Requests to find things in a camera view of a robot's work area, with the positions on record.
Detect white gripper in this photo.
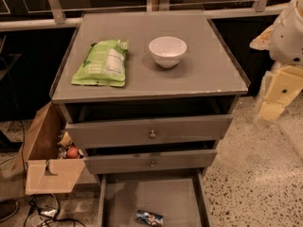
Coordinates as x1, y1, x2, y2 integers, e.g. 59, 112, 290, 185
249, 26, 303, 121

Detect grey bottom drawer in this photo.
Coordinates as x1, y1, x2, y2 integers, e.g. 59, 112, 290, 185
98, 169, 213, 227

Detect black floor cables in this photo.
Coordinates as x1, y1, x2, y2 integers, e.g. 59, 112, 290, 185
22, 194, 88, 227

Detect metal railing frame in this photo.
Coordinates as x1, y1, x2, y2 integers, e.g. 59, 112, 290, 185
0, 0, 290, 32

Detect red apple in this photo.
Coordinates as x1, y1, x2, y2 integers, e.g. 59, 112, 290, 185
66, 147, 79, 159

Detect grey middle drawer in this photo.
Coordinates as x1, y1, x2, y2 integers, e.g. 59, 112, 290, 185
83, 149, 217, 174

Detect grey drawer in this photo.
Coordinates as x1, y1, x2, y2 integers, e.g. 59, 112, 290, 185
83, 149, 217, 174
66, 114, 233, 148
98, 169, 213, 227

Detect brown cardboard box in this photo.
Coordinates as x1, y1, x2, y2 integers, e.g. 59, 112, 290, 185
13, 102, 84, 195

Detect grey drawer cabinet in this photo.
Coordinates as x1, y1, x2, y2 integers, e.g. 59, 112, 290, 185
49, 10, 251, 227

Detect yellow snack package in box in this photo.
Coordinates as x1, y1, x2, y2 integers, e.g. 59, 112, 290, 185
57, 131, 72, 148

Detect white ceramic bowl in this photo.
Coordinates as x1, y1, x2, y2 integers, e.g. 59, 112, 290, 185
149, 36, 187, 68

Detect grey top drawer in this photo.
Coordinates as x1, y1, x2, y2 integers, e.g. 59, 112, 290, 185
66, 114, 233, 148

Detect green chip bag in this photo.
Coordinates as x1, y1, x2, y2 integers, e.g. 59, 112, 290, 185
71, 40, 129, 87

